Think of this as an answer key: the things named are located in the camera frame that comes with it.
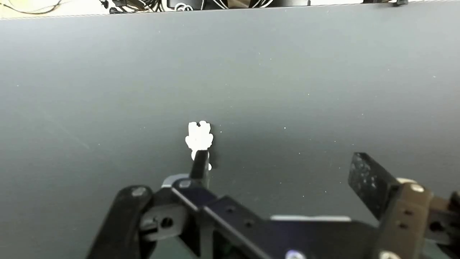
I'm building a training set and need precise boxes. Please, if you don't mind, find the white plush toy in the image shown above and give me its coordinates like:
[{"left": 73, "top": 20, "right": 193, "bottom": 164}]
[{"left": 185, "top": 121, "right": 215, "bottom": 160}]

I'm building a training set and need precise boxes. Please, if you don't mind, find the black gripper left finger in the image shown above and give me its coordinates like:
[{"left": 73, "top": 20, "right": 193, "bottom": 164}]
[{"left": 87, "top": 151, "right": 269, "bottom": 259}]

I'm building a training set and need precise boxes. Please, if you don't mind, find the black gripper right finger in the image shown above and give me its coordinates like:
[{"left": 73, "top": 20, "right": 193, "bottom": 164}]
[{"left": 349, "top": 152, "right": 460, "bottom": 259}]

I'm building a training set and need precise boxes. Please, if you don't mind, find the black cables and equipment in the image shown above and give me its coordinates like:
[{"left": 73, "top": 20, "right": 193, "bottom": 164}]
[{"left": 100, "top": 0, "right": 410, "bottom": 14}]

